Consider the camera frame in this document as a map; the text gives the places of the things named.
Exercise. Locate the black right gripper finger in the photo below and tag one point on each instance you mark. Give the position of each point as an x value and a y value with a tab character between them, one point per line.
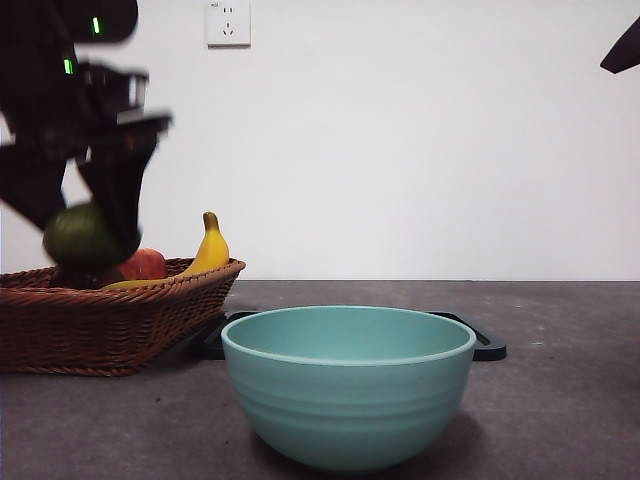
624	50

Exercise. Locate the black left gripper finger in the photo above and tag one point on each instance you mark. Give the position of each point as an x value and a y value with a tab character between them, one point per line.
122	190
30	185

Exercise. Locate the green avocado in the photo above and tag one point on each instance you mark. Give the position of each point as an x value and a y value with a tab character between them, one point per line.
82	240

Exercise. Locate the teal ceramic bowl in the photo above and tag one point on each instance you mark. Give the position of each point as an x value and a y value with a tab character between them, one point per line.
350	390

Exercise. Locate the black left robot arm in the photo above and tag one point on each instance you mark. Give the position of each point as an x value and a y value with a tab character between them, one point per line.
35	75

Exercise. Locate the red apple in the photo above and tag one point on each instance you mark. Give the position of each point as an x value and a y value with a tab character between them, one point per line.
147	265

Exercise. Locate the dark purple round fruit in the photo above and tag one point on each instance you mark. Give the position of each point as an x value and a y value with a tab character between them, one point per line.
85	279

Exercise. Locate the yellow banana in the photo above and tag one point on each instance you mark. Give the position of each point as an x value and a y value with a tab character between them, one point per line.
212	250

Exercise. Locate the brown wicker basket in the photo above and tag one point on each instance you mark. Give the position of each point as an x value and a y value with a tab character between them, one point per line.
100	330

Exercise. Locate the dark rectangular tray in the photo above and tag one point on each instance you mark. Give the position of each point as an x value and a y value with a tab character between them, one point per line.
492	347

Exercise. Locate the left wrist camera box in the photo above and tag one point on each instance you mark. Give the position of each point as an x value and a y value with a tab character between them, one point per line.
112	85

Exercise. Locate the white wall outlet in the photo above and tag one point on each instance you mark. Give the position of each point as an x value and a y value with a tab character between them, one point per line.
229	24

